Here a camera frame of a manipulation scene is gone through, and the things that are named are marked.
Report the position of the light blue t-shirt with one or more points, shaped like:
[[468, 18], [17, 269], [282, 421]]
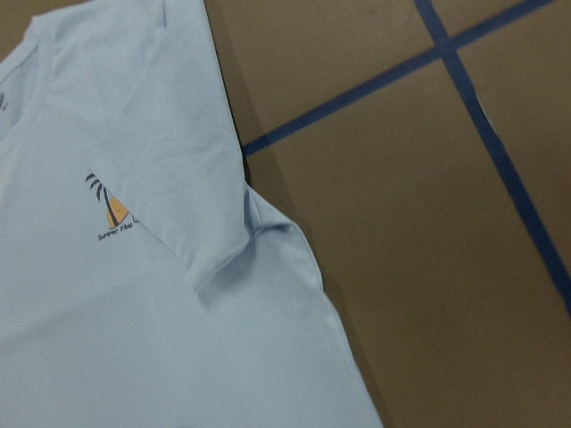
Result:
[[144, 283]]

